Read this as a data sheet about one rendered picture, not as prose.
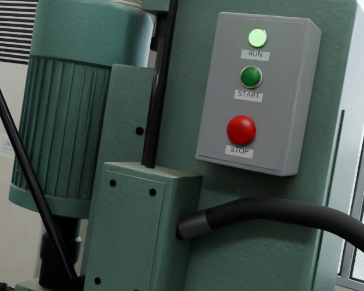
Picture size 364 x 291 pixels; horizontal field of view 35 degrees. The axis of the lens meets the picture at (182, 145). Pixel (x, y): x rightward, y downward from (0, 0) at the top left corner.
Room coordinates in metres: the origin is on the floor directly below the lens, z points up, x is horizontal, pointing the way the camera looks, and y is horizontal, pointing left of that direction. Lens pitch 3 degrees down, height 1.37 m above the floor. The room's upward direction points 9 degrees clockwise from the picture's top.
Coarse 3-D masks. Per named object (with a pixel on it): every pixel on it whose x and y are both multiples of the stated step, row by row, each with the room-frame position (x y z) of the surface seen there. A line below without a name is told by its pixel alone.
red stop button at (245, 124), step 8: (232, 120) 0.59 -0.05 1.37; (240, 120) 0.59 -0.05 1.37; (248, 120) 0.58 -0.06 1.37; (232, 128) 0.59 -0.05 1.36; (240, 128) 0.58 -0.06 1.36; (248, 128) 0.58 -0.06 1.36; (232, 136) 0.59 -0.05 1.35; (240, 136) 0.58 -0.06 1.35; (248, 136) 0.58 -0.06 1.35; (240, 144) 0.59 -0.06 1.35
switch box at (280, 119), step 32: (224, 32) 0.61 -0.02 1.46; (288, 32) 0.58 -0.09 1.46; (320, 32) 0.62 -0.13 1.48; (224, 64) 0.61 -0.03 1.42; (256, 64) 0.59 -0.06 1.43; (288, 64) 0.58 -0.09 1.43; (224, 96) 0.60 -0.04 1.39; (288, 96) 0.58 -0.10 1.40; (224, 128) 0.60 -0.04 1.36; (256, 128) 0.59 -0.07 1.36; (288, 128) 0.58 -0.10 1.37; (224, 160) 0.60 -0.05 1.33; (256, 160) 0.59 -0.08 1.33; (288, 160) 0.58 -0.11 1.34
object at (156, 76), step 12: (168, 12) 0.67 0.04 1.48; (168, 24) 0.66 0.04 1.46; (168, 36) 0.66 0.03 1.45; (168, 48) 0.66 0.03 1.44; (156, 60) 0.73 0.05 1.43; (168, 60) 0.66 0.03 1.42; (156, 72) 0.70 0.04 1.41; (156, 84) 0.68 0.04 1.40; (156, 96) 0.66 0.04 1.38; (156, 108) 0.66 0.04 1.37; (156, 120) 0.66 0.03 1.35; (156, 132) 0.66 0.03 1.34; (144, 144) 0.68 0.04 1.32; (156, 144) 0.66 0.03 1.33; (144, 156) 0.68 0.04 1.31
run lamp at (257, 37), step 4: (256, 28) 0.59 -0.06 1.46; (260, 28) 0.59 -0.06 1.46; (252, 32) 0.59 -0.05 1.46; (256, 32) 0.59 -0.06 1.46; (260, 32) 0.59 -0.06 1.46; (264, 32) 0.59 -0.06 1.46; (248, 36) 0.60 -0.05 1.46; (252, 36) 0.59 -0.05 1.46; (256, 36) 0.59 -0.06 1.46; (260, 36) 0.59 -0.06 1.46; (264, 36) 0.59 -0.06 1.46; (248, 40) 0.60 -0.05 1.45; (252, 40) 0.59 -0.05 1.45; (256, 40) 0.59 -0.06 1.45; (260, 40) 0.59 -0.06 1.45; (264, 40) 0.59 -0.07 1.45; (252, 44) 0.59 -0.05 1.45; (256, 44) 0.59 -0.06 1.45; (260, 44) 0.59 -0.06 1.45; (264, 44) 0.59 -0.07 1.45
